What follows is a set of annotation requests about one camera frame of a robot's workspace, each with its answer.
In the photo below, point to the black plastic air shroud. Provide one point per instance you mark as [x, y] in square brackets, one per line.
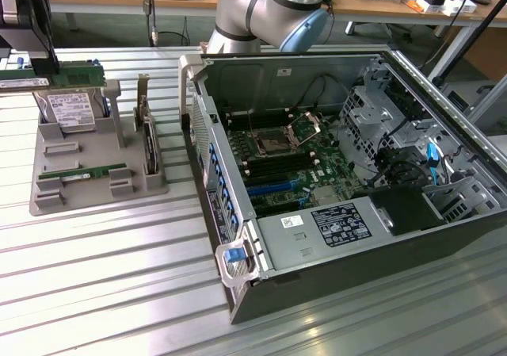
[404, 209]

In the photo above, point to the grey power supply unit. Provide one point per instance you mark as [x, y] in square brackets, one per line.
[289, 245]

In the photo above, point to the grey plastic parts rack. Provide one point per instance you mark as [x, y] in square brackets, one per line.
[119, 155]

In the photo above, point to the metal socket cover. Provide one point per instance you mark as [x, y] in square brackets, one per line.
[305, 128]

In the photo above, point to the thin metal locking lever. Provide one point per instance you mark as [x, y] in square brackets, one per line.
[251, 122]

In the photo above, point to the blue release latch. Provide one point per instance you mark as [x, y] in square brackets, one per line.
[233, 255]

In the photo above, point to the black RAM slot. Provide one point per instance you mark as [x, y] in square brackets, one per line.
[277, 158]
[257, 115]
[281, 167]

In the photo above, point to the green motherboard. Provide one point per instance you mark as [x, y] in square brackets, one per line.
[336, 165]

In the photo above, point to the grey aluminium frame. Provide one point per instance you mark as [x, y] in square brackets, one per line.
[491, 106]

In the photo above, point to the silver chipset heatsink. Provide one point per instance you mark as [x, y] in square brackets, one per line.
[325, 195]

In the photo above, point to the white flat box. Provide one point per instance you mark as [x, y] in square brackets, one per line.
[455, 5]

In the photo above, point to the large brown cardboard box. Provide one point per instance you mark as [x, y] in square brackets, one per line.
[491, 54]

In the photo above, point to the black tripod pole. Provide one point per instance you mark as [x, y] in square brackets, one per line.
[475, 35]

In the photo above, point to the green RAM stick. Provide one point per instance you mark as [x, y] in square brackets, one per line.
[99, 170]
[79, 76]

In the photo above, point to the hard disk in blue caddy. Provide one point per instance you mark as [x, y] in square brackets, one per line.
[73, 110]

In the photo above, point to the CPU socket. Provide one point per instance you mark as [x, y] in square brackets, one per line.
[271, 144]

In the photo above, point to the black expansion slot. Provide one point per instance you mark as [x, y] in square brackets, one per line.
[277, 207]

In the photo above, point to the cluttered wooden desk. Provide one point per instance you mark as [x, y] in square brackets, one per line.
[376, 9]

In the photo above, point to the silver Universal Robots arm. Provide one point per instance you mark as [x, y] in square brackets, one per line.
[237, 15]

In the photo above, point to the perforated metal drive cage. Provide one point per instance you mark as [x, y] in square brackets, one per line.
[362, 146]

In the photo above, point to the black graphics card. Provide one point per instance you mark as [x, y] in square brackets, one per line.
[150, 150]

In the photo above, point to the open grey PC case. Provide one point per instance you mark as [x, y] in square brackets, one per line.
[356, 276]

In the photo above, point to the grey disk bay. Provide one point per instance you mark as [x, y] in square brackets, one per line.
[459, 205]

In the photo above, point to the blue expansion slot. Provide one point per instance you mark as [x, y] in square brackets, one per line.
[273, 187]

